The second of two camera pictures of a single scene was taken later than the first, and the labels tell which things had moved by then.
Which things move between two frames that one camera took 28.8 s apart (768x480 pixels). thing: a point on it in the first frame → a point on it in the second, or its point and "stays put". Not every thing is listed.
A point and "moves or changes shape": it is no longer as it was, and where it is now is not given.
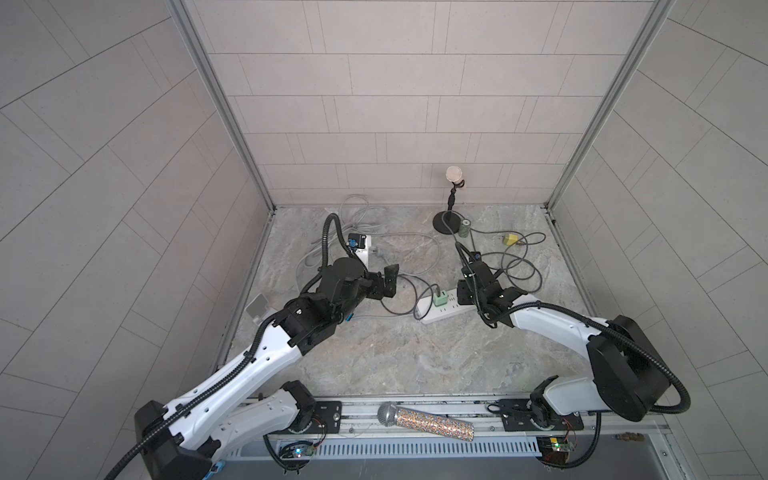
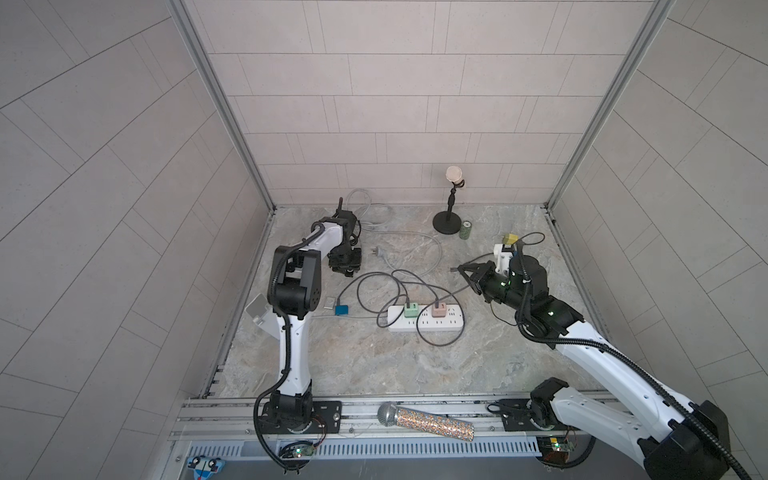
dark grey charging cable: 417,302 → 433,298
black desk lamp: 447,222 stays put
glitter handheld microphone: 389,414 stays put
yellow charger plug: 510,239 stays put
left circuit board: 300,451 stays put
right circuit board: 554,449 stays put
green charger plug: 440,300 moves or changes shape
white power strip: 428,312 moves or changes shape
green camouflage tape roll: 464,228 stays put
